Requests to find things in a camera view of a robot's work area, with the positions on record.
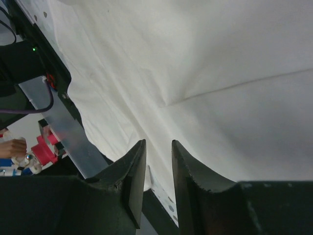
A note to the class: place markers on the red plastic object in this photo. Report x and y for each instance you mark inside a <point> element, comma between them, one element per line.
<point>42,151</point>

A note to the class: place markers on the white t shirt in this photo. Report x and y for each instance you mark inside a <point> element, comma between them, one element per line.
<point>231,80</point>

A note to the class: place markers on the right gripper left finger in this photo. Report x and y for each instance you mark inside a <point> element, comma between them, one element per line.
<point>110,203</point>

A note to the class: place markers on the white blue bottles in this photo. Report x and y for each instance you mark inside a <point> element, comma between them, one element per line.
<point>17,166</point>

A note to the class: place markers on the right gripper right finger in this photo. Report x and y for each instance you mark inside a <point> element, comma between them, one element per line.
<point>210,204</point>

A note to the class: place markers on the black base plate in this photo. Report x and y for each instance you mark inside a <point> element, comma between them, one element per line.
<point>158,210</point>

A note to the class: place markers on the person hand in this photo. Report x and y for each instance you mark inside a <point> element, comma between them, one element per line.
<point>13,148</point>

